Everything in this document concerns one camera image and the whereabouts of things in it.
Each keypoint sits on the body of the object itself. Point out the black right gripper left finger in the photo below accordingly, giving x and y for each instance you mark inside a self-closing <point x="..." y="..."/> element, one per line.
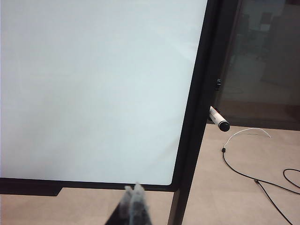
<point x="125" y="201"/>

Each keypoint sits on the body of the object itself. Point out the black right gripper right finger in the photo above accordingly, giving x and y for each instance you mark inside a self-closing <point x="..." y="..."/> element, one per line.
<point x="139" y="206"/>

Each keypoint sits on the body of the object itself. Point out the white marker with black cap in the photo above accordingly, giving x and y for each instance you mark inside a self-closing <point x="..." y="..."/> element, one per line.
<point x="218" y="118"/>

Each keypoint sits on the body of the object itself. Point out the dark glass partition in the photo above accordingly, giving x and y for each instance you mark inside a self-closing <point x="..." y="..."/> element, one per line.
<point x="262" y="58"/>

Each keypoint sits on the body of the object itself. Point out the whiteboard with black frame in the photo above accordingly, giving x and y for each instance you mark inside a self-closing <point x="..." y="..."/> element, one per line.
<point x="93" y="82"/>

